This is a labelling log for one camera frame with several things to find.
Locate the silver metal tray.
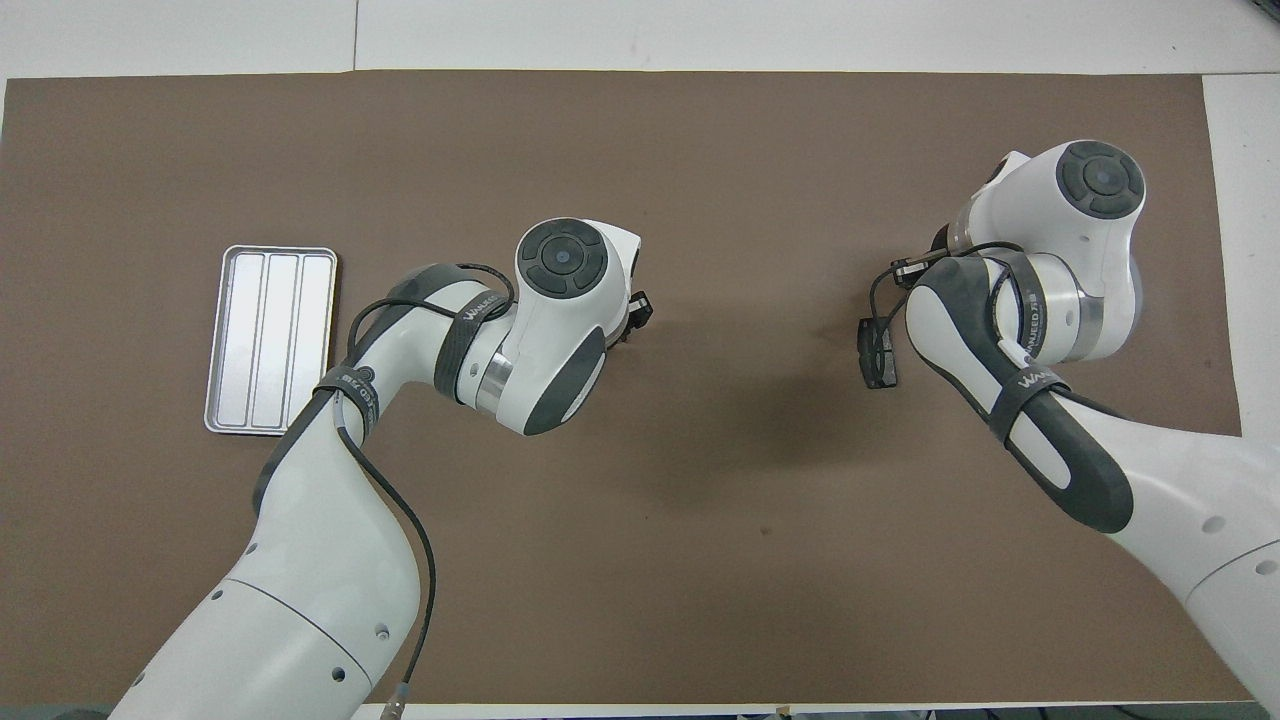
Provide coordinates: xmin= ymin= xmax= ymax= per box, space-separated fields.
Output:
xmin=204 ymin=245 xmax=339 ymax=438

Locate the brown table mat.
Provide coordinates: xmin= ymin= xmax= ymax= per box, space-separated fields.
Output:
xmin=0 ymin=70 xmax=1271 ymax=706

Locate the short grey brake pad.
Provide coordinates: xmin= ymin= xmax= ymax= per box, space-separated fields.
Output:
xmin=857 ymin=317 xmax=898 ymax=390

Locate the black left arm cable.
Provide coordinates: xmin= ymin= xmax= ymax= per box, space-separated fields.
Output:
xmin=335 ymin=262 xmax=518 ymax=717

